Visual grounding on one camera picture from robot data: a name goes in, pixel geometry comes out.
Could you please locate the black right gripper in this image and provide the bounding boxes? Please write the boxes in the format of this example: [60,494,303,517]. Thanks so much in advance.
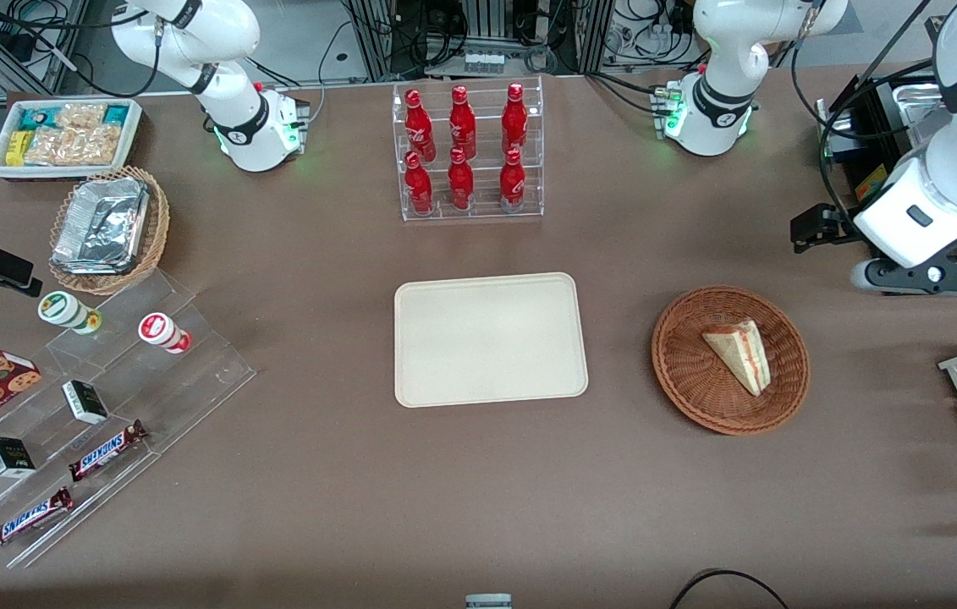
[0,243,45,298]

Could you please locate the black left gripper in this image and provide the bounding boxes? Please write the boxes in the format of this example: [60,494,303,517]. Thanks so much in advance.
[789,204,866,255]

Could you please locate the triangular sandwich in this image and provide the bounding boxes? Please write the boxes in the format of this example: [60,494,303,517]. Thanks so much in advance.
[701,318,773,398]

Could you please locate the light tan wicker basket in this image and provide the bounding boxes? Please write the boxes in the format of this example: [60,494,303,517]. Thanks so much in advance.
[47,165,172,298]

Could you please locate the brown round wicker basket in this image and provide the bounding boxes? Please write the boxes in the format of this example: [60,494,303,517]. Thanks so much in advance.
[651,286,811,437]

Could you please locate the beige plastic tray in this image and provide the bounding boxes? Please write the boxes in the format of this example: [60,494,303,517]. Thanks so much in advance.
[394,272,590,409]

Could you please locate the green lid white cup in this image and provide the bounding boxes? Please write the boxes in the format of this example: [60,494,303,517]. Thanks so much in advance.
[37,290,103,336]

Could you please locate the black hot dog warmer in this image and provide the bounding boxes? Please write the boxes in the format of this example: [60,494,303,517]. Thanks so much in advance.
[815,74,957,298]

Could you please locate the aluminium foil container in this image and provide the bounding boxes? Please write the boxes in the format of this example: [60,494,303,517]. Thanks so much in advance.
[50,176,151,277]

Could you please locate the white rectangular snack bin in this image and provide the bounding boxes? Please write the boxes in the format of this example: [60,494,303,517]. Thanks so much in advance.
[0,97,144,183]

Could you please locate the small black white box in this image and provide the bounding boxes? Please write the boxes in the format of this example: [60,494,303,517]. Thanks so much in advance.
[61,379,110,426]
[0,435,37,480]

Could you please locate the red lid white cup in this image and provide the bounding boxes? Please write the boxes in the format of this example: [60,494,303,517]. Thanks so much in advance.
[137,311,192,355]

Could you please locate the clear cracker bag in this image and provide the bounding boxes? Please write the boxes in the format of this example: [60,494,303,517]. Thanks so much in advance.
[68,124,123,167]
[54,101,108,131]
[24,129,74,167]

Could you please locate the brown Snickers bar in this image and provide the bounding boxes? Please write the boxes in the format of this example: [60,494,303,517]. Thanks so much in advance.
[0,486,75,553]
[67,419,150,484]

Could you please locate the clear acrylic stepped stand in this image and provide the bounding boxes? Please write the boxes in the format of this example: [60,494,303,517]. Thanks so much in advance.
[0,269,258,570]

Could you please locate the red cola bottle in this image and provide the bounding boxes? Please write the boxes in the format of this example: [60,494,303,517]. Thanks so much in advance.
[498,148,528,213]
[446,146,476,211]
[403,151,436,216]
[501,82,529,156]
[404,89,437,164]
[448,85,478,161]

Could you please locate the clear acrylic bottle rack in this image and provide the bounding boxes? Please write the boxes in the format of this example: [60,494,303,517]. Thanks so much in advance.
[392,76,546,223]

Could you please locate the aluminium equipment rack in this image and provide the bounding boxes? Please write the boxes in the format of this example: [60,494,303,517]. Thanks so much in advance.
[344,0,616,82]

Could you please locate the black looped cable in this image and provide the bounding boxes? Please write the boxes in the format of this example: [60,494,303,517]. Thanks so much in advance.
[668,568,793,609]

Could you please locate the black thin base cable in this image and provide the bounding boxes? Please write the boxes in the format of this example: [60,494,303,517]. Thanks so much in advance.
[305,30,354,115]

